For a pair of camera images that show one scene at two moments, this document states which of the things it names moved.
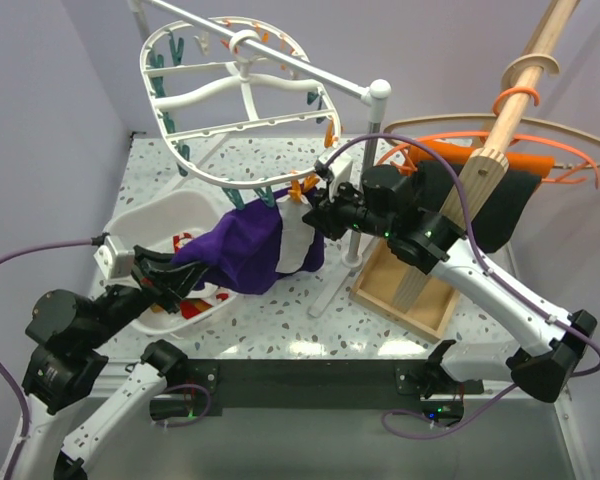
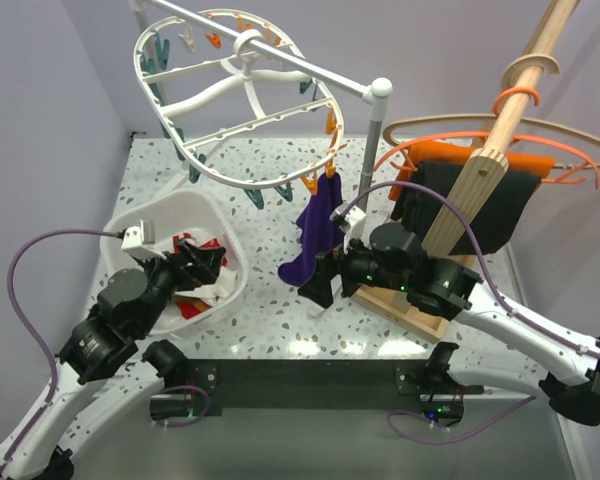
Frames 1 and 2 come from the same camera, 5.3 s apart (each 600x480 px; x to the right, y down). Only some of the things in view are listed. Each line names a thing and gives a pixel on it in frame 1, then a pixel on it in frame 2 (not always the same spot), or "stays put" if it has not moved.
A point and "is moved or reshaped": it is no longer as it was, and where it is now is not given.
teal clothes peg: x=267 y=197 -> x=256 y=197
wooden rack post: x=488 y=167 stays put
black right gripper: x=324 y=214 -> x=318 y=287
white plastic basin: x=160 y=222 stays put
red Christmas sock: x=190 y=307 stays put
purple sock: x=238 y=247 -> x=318 y=228
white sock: x=297 y=233 -> x=223 y=287
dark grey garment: x=498 y=219 stays put
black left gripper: x=169 y=281 stays put
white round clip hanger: x=238 y=103 is moved or reshaped
